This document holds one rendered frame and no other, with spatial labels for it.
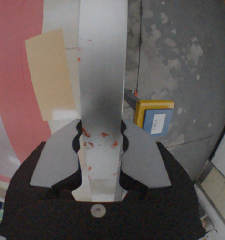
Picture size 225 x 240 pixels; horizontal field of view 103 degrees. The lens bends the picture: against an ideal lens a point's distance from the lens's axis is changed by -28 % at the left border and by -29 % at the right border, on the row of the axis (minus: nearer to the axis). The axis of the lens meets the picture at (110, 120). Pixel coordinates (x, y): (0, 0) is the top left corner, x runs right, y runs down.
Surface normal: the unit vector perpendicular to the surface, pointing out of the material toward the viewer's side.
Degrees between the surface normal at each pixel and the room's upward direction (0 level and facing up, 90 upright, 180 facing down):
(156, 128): 0
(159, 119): 0
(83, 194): 9
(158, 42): 0
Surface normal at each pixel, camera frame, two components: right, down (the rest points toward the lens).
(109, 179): 0.04, 0.47
